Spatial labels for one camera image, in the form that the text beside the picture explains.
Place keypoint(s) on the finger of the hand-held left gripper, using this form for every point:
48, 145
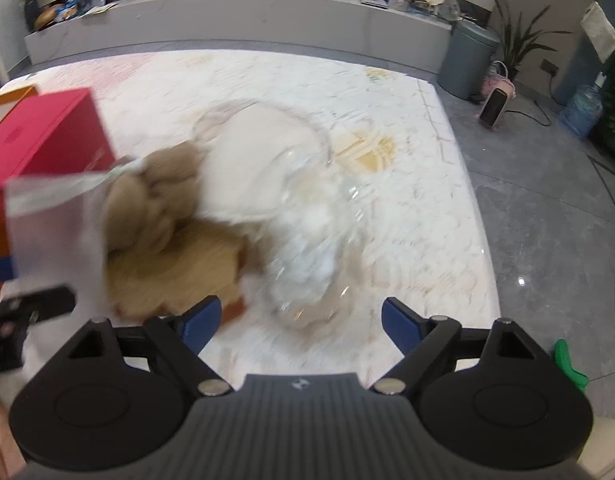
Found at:
42, 302

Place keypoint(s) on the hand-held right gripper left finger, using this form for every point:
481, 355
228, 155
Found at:
202, 322

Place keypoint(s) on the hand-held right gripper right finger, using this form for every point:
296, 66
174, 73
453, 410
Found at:
400, 325

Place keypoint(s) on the brown plush toy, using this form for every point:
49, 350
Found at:
152, 195

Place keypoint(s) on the clear plastic bag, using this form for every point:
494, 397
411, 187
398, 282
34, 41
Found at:
272, 170

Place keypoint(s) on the orange box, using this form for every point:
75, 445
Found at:
7, 105

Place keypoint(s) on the person's left forearm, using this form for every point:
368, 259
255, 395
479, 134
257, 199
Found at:
2, 435

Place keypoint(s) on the red box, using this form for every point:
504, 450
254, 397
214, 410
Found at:
47, 135

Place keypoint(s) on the green toy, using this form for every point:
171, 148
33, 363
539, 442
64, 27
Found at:
567, 360

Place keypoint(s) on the white space heater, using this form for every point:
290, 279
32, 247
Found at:
497, 107

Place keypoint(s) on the pink woven basket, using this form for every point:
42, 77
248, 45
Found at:
497, 71

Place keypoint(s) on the grey trash can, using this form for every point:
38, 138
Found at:
467, 60

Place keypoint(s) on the blue water bottle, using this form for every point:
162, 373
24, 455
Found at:
582, 110

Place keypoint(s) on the brown bread bag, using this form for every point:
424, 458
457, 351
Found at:
49, 16

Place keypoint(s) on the vase with dried flowers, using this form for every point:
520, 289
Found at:
31, 2

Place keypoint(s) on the blue snack bag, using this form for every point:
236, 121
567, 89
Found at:
77, 2

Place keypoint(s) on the grey stone tv console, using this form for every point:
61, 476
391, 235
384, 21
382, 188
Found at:
237, 20

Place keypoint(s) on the green potted plant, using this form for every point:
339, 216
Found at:
517, 40

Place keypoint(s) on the white hanging cloth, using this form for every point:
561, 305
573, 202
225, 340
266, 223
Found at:
600, 27

